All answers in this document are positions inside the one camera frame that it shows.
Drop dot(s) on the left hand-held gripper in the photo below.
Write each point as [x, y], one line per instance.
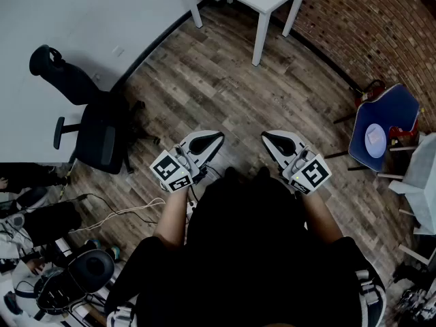
[177, 169]

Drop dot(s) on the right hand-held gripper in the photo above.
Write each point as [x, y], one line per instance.
[310, 174]

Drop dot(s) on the person's right forearm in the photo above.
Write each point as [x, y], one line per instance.
[322, 216]

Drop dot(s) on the person's left forearm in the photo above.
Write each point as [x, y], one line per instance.
[172, 216]

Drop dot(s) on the pale round disc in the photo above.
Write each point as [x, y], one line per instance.
[375, 141]

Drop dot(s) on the red fire extinguisher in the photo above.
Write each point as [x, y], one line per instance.
[369, 92]

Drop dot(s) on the black office chair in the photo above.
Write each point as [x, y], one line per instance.
[98, 131]

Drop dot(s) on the blue shell chair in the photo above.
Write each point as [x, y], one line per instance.
[391, 111]

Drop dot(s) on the person's black clothed body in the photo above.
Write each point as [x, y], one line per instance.
[245, 257]

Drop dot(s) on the teal shoe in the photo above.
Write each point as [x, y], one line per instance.
[92, 243]
[114, 251]

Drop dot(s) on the grey upholstered chair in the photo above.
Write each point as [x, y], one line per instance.
[420, 179]

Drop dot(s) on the black round padded seat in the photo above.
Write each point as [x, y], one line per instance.
[92, 269]

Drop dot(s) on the black equipment pile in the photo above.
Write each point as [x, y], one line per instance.
[413, 295]

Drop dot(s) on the white wall socket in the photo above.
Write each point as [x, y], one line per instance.
[118, 50]

